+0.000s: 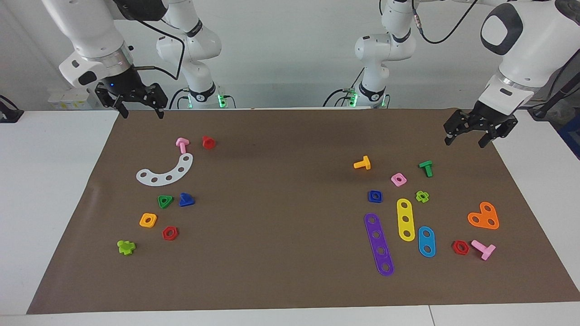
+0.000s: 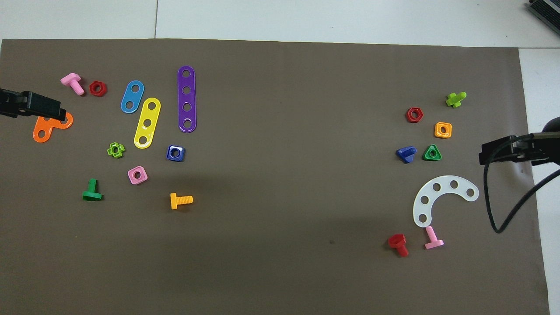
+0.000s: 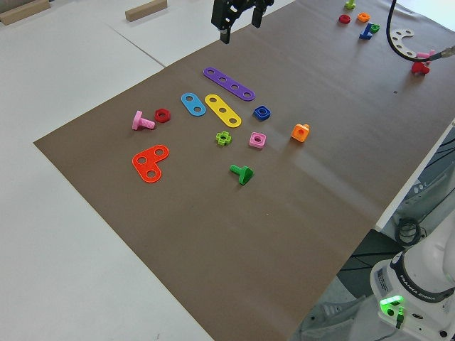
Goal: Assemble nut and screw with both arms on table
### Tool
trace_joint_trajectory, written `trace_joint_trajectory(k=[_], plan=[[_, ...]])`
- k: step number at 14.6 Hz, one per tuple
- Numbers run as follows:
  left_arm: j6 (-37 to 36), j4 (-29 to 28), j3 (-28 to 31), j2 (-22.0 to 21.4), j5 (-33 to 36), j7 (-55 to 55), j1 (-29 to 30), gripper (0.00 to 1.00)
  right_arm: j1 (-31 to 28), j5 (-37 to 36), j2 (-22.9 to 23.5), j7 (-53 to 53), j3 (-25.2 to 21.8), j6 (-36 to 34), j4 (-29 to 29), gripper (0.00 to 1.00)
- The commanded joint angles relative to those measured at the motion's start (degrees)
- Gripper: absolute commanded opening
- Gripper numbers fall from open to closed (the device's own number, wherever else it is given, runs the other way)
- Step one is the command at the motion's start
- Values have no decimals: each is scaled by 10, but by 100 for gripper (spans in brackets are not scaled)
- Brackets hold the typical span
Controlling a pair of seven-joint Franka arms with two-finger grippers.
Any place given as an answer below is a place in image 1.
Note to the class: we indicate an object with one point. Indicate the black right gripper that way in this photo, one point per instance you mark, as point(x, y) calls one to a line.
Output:
point(122, 83)

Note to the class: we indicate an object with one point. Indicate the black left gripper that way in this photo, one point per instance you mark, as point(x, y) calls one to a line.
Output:
point(487, 120)

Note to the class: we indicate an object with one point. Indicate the blue triangle-head screw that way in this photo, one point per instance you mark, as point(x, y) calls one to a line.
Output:
point(186, 200)

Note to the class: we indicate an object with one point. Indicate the blue square nut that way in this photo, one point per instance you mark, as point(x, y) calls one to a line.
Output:
point(370, 200)

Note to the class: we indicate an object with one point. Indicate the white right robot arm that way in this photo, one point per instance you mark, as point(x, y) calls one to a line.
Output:
point(86, 27)

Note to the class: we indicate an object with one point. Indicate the green plastic screw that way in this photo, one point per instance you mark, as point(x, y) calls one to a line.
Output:
point(427, 168)

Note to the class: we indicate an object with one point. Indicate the pink plastic screw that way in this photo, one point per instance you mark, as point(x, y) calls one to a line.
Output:
point(487, 251)
point(182, 144)

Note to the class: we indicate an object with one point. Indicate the lime green flower nut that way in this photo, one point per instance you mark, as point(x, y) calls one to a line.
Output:
point(426, 195)

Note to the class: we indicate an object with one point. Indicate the pink square nut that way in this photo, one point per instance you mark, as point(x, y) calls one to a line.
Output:
point(403, 177)

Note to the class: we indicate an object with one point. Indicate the red plastic screw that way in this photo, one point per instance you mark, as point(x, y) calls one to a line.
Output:
point(208, 143)

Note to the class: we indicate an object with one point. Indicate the green triangle nut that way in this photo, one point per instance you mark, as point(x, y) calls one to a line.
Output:
point(170, 198)

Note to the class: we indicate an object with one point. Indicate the orange plastic screw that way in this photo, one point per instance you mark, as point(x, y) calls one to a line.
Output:
point(364, 164)

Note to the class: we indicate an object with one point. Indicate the red hex nut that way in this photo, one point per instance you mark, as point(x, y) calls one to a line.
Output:
point(174, 235)
point(466, 250)

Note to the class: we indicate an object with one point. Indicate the orange square nut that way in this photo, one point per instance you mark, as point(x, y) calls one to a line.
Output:
point(154, 222)

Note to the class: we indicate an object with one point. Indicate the lime green cross-head screw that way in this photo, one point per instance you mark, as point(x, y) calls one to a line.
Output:
point(126, 248)

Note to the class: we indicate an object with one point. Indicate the white cardboard box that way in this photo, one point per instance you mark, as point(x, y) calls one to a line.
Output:
point(68, 97)

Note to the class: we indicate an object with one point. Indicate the white curved five-hole plate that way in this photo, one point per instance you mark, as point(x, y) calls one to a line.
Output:
point(174, 174)

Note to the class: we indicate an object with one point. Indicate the orange heart three-hole plate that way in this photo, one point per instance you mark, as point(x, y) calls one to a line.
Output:
point(484, 217)

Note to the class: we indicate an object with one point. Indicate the yellow three-hole strip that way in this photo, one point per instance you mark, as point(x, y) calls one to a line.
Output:
point(405, 212)

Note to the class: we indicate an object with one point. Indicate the black tripod stand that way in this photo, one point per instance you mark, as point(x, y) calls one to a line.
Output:
point(559, 93)

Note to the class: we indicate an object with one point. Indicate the blue crate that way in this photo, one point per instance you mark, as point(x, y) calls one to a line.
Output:
point(572, 136)

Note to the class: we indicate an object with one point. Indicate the blue two-hole strip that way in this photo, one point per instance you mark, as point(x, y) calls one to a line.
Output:
point(426, 242)

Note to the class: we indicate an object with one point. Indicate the purple four-hole strip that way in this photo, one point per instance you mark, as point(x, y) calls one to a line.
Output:
point(379, 243)

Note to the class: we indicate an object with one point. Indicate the brown table mat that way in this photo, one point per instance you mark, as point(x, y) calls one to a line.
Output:
point(272, 249)

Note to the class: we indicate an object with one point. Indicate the black clamp mount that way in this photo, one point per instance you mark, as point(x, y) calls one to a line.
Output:
point(9, 115)

